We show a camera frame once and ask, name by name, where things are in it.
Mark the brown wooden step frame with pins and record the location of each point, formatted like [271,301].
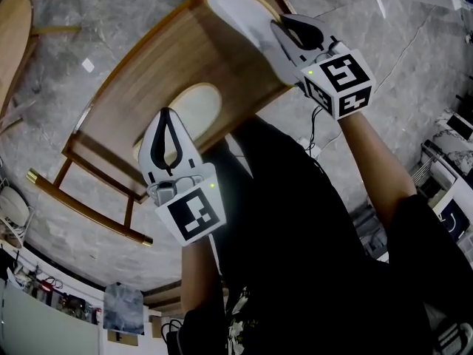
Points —
[162,298]

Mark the white slipper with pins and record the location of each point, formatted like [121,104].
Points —
[240,13]

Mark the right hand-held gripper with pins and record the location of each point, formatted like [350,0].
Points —
[340,80]

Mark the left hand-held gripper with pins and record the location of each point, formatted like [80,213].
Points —
[192,213]

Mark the person's left forearm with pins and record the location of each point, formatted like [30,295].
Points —
[196,272]

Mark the cardboard piece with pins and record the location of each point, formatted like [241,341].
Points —
[122,338]

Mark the white marbled cabinet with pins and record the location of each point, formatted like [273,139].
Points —
[449,118]

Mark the white slipper sole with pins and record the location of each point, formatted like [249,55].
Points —
[199,105]

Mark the woven round basket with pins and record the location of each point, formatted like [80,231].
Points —
[11,235]

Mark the oval wooden table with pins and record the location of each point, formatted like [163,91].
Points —
[15,32]

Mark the wooden tiered rack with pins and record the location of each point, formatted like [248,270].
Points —
[166,57]

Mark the white round basket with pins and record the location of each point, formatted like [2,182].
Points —
[11,202]

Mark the white paper scrap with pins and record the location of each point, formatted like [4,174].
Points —
[88,64]

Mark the person's black clothing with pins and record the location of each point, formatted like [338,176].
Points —
[295,253]

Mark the blue-grey marbled panel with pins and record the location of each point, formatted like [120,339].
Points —
[123,309]

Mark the person's right forearm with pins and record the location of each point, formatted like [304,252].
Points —
[373,161]

